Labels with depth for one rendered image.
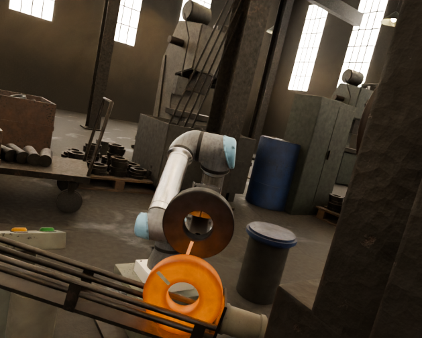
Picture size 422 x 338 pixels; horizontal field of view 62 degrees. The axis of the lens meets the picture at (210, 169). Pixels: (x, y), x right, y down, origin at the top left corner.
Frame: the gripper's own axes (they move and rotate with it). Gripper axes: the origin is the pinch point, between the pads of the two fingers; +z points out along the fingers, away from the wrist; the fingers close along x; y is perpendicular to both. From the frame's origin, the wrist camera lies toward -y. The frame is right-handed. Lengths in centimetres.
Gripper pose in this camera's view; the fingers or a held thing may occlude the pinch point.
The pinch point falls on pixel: (200, 214)
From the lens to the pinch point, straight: 76.5
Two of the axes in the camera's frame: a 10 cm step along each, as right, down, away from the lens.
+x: 9.8, 2.2, 0.0
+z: 0.2, -0.9, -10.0
